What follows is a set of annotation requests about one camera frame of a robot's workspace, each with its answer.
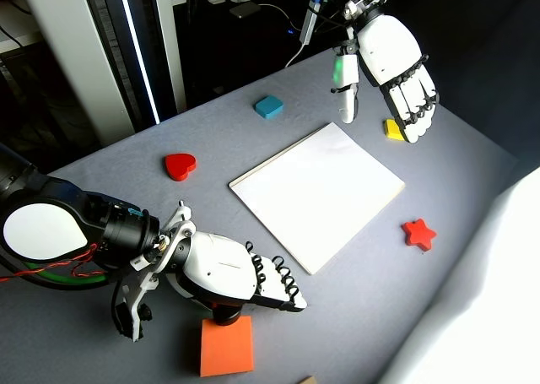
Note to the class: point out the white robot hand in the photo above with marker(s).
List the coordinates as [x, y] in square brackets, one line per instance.
[388, 50]
[219, 270]

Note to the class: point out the orange black utility knife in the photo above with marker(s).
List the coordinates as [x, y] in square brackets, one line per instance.
[225, 314]

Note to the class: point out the orange rectangular block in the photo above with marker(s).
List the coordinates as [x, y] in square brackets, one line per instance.
[228, 350]

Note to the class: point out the white paper pad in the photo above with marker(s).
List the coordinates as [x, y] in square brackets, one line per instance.
[316, 190]

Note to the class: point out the yellow block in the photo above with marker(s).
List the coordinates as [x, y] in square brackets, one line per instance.
[391, 130]

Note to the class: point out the white power strip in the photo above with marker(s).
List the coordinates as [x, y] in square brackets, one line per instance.
[310, 21]

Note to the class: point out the red heart block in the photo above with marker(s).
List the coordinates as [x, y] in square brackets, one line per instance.
[179, 166]

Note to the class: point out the blue rounded square block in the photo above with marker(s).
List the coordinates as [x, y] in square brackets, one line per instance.
[268, 106]

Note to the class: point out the tan wooden block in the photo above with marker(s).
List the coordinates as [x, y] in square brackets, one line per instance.
[308, 380]

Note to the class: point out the grey table cloth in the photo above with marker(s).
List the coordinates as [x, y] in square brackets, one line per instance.
[358, 316]

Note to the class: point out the dark grey flat box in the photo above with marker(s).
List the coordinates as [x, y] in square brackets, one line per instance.
[245, 9]

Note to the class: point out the red star block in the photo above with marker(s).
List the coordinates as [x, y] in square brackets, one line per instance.
[419, 234]

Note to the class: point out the blurred white shell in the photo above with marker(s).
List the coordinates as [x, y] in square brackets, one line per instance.
[485, 295]

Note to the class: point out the white metal cabinet frame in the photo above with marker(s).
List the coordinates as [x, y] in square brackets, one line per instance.
[80, 42]

